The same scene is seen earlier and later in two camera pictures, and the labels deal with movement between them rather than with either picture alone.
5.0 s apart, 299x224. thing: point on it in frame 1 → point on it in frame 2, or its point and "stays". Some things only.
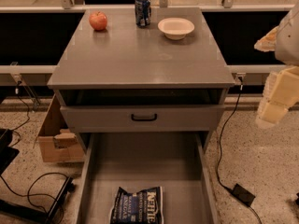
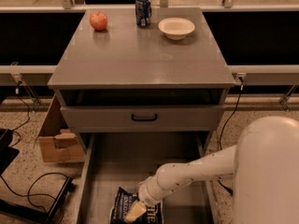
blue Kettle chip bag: [145, 206] stays
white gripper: [288, 42] → [146, 195]
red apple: [98, 21] stays
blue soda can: [143, 11] stays
